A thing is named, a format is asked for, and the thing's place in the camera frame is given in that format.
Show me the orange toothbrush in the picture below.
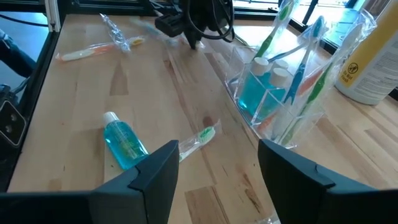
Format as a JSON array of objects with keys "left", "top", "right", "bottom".
[
  {"left": 55, "top": 35, "right": 146, "bottom": 62},
  {"left": 257, "top": 70, "right": 326, "bottom": 133}
]

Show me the green toothbrush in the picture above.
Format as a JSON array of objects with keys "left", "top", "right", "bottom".
[
  {"left": 253, "top": 0, "right": 301, "bottom": 60},
  {"left": 279, "top": 11, "right": 377, "bottom": 146},
  {"left": 177, "top": 119, "right": 223, "bottom": 163}
]

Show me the clear acrylic organizer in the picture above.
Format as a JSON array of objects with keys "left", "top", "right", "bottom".
[{"left": 224, "top": 45, "right": 335, "bottom": 149}]

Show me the blue mouthwash bottle white cap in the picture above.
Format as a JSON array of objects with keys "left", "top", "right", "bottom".
[
  {"left": 238, "top": 57, "right": 272, "bottom": 118},
  {"left": 102, "top": 111, "right": 150, "bottom": 171},
  {"left": 257, "top": 67, "right": 292, "bottom": 123},
  {"left": 272, "top": 58, "right": 290, "bottom": 72}
]

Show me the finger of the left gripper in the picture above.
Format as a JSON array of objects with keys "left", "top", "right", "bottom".
[{"left": 185, "top": 29, "right": 202, "bottom": 50}]

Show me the white wipes canister yellow label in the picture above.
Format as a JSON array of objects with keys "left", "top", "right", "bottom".
[{"left": 335, "top": 0, "right": 398, "bottom": 106}]

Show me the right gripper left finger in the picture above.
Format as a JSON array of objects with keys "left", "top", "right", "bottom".
[{"left": 0, "top": 140, "right": 180, "bottom": 224}]

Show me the person's leg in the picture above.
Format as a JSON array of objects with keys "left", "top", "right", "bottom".
[{"left": 0, "top": 28, "right": 37, "bottom": 79}]

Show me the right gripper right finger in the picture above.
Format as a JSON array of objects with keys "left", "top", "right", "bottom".
[{"left": 257, "top": 139, "right": 398, "bottom": 224}]

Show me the silver aluminium extrusion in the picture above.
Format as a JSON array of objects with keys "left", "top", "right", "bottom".
[{"left": 44, "top": 0, "right": 62, "bottom": 33}]

